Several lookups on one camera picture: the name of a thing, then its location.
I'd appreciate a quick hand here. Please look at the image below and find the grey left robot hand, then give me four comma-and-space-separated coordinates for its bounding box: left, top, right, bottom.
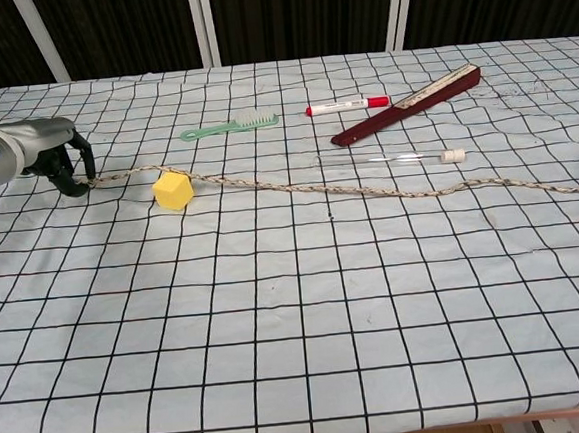
10, 115, 100, 202

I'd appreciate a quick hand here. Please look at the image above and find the beige braided rope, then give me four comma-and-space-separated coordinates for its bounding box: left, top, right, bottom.
84, 132, 579, 233

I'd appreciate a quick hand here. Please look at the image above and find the yellow foam cube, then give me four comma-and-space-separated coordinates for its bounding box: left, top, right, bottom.
151, 170, 196, 214

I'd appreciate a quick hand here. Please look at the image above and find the green plastic brush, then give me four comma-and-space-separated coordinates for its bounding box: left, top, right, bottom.
178, 105, 281, 143

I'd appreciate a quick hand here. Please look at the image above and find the red and white marker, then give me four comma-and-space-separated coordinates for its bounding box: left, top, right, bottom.
304, 94, 392, 117

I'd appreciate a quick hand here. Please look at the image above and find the light blue checked tablecloth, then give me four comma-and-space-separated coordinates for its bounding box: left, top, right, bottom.
0, 35, 579, 433

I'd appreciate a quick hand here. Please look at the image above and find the dark red folded fan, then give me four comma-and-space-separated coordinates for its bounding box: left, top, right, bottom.
325, 62, 488, 150

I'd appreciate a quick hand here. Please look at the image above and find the glass tube with white stopper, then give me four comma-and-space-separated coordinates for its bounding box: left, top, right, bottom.
314, 142, 468, 176

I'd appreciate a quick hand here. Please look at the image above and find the white metal partition post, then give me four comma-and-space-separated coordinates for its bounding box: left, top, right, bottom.
186, 0, 222, 69
11, 0, 72, 87
380, 0, 421, 53

